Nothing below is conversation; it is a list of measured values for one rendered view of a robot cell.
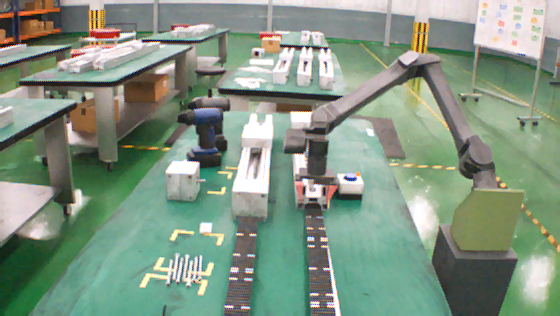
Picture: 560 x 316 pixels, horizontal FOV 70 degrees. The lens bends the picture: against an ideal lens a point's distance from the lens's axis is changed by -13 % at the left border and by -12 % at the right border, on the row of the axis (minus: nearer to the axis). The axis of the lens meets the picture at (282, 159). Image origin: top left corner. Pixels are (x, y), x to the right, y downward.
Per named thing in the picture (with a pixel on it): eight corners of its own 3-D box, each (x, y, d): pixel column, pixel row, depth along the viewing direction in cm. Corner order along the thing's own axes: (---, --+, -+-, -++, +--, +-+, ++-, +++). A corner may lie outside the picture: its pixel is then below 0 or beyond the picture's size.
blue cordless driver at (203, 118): (224, 166, 171) (224, 110, 163) (172, 171, 163) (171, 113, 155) (218, 159, 177) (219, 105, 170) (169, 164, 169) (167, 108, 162)
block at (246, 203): (274, 222, 131) (276, 192, 128) (232, 220, 131) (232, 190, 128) (275, 208, 140) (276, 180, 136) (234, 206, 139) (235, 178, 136)
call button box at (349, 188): (362, 200, 148) (364, 183, 146) (333, 199, 147) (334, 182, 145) (358, 190, 155) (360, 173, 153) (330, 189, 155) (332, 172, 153)
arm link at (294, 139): (326, 110, 129) (324, 126, 137) (286, 107, 129) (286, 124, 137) (325, 146, 123) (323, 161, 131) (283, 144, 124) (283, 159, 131)
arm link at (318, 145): (329, 138, 125) (329, 132, 130) (304, 136, 125) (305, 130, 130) (327, 161, 127) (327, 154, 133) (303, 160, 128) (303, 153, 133)
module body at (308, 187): (328, 210, 140) (330, 185, 137) (296, 209, 140) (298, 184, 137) (311, 134, 215) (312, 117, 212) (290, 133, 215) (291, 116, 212)
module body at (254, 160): (267, 208, 139) (268, 182, 137) (234, 206, 139) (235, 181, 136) (271, 132, 215) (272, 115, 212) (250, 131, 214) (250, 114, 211)
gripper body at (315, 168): (298, 173, 135) (299, 149, 133) (332, 174, 135) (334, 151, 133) (298, 181, 129) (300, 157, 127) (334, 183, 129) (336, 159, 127)
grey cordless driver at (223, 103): (230, 151, 187) (231, 99, 179) (182, 153, 182) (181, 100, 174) (227, 145, 193) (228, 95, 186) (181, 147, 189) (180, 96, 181)
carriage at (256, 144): (271, 155, 168) (272, 138, 165) (241, 154, 167) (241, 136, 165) (272, 142, 183) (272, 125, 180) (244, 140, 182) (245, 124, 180)
